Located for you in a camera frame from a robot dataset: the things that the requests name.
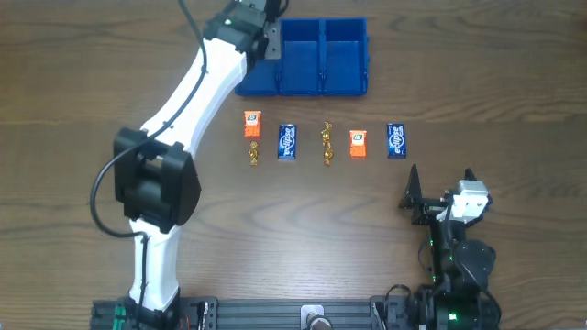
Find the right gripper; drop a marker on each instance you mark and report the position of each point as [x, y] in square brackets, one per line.
[426, 212]

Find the blue tray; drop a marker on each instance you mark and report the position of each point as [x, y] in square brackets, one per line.
[300, 69]

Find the blue candy pack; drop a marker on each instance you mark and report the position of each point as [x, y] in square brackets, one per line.
[287, 142]
[396, 141]

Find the orange candy box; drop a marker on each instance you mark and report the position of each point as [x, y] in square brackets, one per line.
[252, 126]
[358, 146]

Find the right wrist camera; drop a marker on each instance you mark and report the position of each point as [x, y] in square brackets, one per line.
[468, 197]

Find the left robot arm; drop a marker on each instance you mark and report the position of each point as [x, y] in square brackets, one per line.
[202, 96]

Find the mounting rail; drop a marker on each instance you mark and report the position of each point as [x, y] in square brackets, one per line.
[261, 314]

